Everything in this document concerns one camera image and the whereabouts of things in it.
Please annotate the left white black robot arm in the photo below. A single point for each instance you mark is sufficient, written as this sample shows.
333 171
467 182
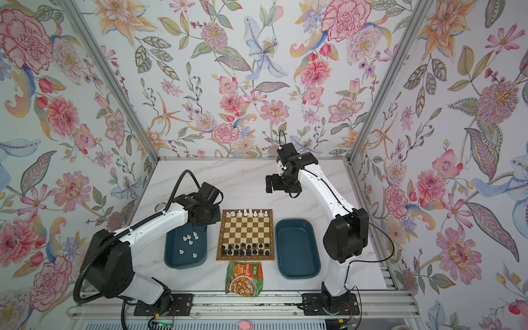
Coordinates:
107 270

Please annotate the teal plastic bin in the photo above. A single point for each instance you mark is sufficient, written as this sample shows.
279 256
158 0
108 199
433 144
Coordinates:
296 249
180 262

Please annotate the white chess piece row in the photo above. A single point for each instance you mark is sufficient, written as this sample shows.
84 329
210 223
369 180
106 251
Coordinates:
245 213

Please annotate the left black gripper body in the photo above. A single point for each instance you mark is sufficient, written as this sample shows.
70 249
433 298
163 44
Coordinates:
211 216

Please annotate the pink round object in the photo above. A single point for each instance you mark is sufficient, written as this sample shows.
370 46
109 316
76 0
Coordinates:
245 325

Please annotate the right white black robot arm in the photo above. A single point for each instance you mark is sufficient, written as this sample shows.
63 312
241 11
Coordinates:
346 235

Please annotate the black chess piece rows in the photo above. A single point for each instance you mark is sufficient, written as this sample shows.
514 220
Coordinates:
246 249

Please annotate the orange soda can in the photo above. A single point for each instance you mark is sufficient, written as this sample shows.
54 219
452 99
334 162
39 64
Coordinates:
160 206

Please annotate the left teal plastic bin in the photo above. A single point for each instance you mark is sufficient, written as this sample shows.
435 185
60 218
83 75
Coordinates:
180 262

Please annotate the wooden chess board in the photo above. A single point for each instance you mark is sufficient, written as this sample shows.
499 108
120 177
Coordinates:
246 230

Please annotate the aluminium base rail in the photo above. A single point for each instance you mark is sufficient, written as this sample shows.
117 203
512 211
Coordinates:
289 304

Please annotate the white pawns in bin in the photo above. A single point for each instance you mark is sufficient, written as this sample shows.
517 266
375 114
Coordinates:
187 245

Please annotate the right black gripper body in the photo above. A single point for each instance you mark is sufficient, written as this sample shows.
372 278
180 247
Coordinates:
282 183

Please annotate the right teal plastic bin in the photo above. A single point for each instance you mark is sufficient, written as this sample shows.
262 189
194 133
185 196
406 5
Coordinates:
296 249

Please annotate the instant noodle snack packet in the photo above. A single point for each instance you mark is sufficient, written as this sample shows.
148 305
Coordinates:
244 278

